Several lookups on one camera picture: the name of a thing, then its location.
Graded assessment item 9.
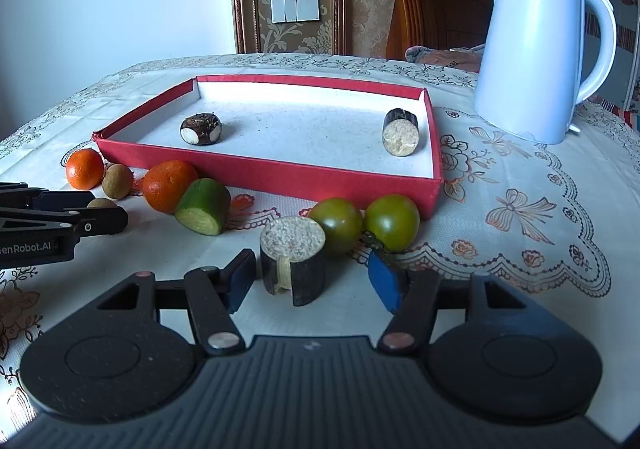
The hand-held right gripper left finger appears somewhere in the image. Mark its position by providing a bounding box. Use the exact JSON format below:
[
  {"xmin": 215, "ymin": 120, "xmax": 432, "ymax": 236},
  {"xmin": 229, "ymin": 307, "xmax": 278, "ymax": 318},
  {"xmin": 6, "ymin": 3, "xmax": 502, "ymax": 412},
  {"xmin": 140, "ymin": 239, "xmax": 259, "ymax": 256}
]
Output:
[{"xmin": 95, "ymin": 249, "xmax": 258, "ymax": 356}]

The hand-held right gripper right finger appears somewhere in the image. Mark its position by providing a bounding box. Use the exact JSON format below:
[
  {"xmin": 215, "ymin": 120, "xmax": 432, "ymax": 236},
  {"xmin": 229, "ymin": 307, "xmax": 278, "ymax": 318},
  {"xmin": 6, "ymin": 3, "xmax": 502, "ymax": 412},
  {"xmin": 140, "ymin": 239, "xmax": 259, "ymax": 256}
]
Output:
[{"xmin": 367, "ymin": 250, "xmax": 539, "ymax": 355}]

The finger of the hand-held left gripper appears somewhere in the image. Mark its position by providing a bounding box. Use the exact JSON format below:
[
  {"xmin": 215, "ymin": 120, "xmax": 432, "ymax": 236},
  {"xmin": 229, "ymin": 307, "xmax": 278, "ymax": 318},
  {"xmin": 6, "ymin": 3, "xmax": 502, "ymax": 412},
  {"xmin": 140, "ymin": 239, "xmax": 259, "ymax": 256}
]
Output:
[
  {"xmin": 0, "ymin": 207, "xmax": 129, "ymax": 236},
  {"xmin": 0, "ymin": 182, "xmax": 96, "ymax": 213}
]

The green tomato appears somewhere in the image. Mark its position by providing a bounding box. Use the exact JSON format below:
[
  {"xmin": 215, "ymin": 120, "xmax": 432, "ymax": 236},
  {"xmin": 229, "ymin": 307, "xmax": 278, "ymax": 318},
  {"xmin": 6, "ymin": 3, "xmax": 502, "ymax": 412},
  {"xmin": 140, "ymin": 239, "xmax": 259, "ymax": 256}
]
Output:
[
  {"xmin": 307, "ymin": 198, "xmax": 365, "ymax": 257},
  {"xmin": 363, "ymin": 194, "xmax": 421, "ymax": 252}
]

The thick sugarcane piece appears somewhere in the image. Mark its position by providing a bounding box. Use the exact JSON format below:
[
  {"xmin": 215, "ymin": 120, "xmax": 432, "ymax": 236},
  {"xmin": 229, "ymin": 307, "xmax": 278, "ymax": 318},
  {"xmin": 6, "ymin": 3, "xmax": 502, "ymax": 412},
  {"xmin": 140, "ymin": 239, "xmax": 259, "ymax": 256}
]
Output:
[{"xmin": 259, "ymin": 216, "xmax": 327, "ymax": 307}]

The large orange mandarin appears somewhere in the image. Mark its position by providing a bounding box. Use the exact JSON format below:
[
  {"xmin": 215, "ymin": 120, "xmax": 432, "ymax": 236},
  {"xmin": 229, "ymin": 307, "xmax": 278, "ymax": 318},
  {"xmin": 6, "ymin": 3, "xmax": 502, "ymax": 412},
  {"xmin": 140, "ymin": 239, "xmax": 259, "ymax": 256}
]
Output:
[{"xmin": 142, "ymin": 160, "xmax": 200, "ymax": 214}]

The red shallow box tray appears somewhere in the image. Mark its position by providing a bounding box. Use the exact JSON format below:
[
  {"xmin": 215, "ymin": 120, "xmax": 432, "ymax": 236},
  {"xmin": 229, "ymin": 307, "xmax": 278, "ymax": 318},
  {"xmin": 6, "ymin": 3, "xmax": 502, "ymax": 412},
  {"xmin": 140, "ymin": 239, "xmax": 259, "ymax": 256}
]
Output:
[{"xmin": 92, "ymin": 75, "xmax": 444, "ymax": 221}]

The small orange mandarin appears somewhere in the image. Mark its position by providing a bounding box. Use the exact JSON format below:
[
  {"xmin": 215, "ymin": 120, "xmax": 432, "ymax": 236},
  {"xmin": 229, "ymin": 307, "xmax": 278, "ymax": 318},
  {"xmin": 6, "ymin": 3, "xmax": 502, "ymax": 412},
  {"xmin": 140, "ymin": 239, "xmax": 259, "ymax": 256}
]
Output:
[{"xmin": 65, "ymin": 148, "xmax": 105, "ymax": 191}]

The green cucumber piece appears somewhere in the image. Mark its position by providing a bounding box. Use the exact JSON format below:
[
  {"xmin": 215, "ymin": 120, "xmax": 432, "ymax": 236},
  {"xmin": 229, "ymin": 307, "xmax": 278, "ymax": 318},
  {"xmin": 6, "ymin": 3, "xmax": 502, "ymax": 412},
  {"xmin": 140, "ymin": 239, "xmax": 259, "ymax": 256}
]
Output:
[{"xmin": 174, "ymin": 178, "xmax": 232, "ymax": 236}]

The embroidered cream tablecloth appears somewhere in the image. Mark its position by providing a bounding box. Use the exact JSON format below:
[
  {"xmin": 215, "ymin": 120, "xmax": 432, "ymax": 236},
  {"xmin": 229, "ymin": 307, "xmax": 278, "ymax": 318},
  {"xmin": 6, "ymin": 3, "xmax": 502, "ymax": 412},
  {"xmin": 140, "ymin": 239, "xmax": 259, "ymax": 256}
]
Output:
[{"xmin": 0, "ymin": 53, "xmax": 640, "ymax": 430}]

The dark brown water chestnut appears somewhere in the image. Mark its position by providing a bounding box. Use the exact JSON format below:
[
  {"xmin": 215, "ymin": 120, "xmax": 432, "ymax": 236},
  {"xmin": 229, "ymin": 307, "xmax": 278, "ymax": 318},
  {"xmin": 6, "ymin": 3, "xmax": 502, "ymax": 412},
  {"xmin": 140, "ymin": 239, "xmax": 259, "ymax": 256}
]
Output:
[{"xmin": 180, "ymin": 112, "xmax": 224, "ymax": 146}]

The short sugarcane piece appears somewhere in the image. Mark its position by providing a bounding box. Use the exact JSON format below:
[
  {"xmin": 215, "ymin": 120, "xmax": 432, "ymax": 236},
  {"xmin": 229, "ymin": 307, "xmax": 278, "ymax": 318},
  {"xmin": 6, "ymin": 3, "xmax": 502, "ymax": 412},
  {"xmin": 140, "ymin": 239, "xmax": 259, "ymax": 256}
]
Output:
[{"xmin": 382, "ymin": 108, "xmax": 420, "ymax": 158}]

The white electric kettle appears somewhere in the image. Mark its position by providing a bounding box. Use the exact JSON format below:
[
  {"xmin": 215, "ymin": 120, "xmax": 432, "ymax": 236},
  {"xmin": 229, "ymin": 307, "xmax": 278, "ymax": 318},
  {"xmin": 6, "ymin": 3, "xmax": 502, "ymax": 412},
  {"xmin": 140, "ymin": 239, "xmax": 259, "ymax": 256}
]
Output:
[{"xmin": 472, "ymin": 0, "xmax": 617, "ymax": 145}]

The wardrobe with patterned doors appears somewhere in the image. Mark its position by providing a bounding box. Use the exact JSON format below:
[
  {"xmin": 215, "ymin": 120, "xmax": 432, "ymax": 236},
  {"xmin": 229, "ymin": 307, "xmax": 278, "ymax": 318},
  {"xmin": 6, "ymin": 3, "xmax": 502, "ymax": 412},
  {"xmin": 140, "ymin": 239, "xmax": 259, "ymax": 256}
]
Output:
[{"xmin": 570, "ymin": 0, "xmax": 640, "ymax": 130}]

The white wall light switch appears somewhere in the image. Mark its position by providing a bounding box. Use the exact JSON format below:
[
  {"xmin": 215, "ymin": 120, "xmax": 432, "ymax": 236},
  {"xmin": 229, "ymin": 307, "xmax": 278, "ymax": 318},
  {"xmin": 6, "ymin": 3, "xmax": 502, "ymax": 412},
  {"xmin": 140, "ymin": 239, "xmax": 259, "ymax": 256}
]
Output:
[{"xmin": 271, "ymin": 0, "xmax": 321, "ymax": 24}]

